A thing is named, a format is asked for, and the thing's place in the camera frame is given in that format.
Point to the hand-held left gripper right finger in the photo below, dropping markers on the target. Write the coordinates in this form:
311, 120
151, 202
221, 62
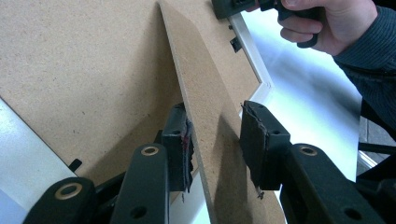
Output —
264, 149

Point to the black metal stand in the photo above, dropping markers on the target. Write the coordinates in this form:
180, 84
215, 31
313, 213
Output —
376, 148

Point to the brown fibreboard backing board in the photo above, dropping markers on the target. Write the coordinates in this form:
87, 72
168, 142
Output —
81, 68

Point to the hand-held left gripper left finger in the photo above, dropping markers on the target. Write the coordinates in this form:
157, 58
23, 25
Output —
174, 155

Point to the brown fibreboard frame stand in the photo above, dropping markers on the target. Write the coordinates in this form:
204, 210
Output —
205, 102

